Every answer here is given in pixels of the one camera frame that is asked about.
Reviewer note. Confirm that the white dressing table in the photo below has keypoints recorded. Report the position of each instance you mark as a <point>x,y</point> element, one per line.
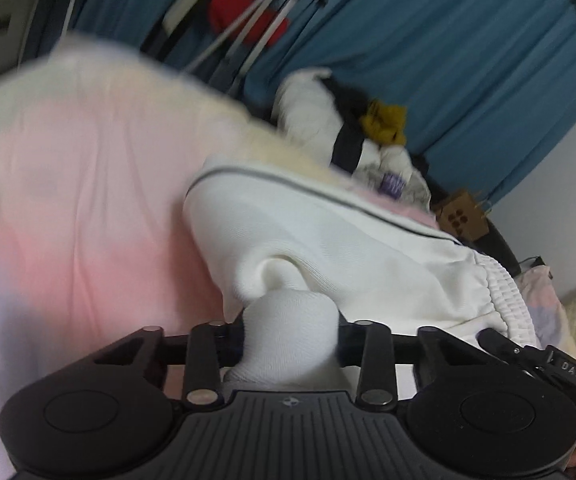
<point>8,15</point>

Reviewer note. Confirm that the white padded jacket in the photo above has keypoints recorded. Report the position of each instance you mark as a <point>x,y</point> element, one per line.
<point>308,110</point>

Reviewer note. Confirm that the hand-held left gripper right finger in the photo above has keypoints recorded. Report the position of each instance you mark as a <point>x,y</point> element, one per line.
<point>375,360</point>

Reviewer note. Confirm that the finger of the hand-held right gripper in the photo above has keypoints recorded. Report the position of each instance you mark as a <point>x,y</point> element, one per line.
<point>505,347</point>

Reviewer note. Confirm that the pastel pillow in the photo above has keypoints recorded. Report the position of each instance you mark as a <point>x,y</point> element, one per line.
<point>542,305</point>

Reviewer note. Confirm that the black bed frame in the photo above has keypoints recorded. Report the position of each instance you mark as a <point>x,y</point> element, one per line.
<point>497,252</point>

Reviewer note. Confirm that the blue curtain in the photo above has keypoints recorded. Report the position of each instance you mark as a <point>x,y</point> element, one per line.
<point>442,60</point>
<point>133,5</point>

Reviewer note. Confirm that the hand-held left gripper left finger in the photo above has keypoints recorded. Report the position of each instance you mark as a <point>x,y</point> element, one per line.
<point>203,360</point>

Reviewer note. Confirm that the mustard yellow cloth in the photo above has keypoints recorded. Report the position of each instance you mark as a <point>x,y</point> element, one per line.
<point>385,122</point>

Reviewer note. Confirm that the black cloth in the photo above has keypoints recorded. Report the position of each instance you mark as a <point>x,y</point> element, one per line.
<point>350,125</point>

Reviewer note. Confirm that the red cloth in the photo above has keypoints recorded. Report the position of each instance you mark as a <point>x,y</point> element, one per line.
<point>240,12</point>

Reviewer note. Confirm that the brown paper bag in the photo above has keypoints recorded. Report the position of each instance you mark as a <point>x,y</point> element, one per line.
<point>462,215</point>

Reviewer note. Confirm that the black and white chair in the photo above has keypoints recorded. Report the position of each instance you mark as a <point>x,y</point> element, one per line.
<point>188,15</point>

